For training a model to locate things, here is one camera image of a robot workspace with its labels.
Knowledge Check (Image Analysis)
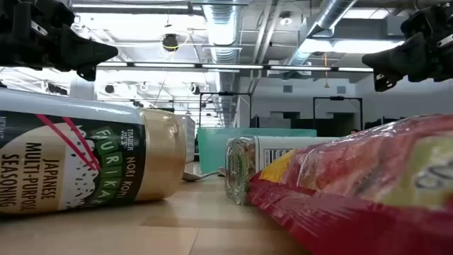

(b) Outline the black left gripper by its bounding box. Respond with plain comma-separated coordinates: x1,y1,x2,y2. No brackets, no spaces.
0,0,120,82

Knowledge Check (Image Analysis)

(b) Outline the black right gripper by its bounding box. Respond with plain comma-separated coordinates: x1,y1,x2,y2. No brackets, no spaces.
361,3,453,93

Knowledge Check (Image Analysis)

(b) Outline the furikake seasoning jar gold lid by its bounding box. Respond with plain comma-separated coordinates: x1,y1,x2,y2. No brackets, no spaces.
0,87,188,215

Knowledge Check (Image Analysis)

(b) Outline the silver metal spoon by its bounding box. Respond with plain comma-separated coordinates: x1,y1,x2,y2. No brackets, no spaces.
182,168,227,183

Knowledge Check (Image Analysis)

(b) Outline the glass spice jar white lid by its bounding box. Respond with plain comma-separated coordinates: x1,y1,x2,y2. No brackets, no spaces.
225,135,340,205

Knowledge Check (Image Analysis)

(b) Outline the white perforated storage bin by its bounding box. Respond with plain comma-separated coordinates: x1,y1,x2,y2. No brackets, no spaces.
176,114,196,164

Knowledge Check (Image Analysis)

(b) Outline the red Maruchan ramen packet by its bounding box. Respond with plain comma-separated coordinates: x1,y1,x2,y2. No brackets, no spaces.
246,113,453,255

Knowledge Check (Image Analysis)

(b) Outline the long ceiling light strip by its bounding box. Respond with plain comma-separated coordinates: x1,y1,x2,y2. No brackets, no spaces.
97,62,374,74

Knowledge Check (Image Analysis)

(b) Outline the teal translucent plastic tray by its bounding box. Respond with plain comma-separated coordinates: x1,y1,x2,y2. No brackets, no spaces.
197,127,318,174

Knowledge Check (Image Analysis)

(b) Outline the silver ventilation duct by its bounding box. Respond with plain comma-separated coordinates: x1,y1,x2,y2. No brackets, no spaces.
282,0,358,68
203,0,241,128

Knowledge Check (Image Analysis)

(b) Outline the black ceiling cord reel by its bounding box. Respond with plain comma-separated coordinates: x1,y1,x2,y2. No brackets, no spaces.
161,33,180,52

